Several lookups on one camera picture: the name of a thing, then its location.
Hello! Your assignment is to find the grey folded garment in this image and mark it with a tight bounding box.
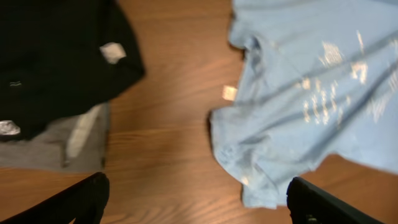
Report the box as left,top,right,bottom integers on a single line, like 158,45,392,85
1,103,109,172

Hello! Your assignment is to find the black folded garment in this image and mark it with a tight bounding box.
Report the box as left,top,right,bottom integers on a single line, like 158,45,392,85
1,0,145,141

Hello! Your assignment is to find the light blue printed t-shirt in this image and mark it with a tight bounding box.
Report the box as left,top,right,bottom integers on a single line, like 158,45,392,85
210,0,397,208

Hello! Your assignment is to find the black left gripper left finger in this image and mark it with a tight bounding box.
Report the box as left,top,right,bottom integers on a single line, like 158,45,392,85
1,172,109,224

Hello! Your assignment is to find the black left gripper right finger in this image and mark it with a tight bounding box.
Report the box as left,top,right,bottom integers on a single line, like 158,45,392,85
287,177,382,224

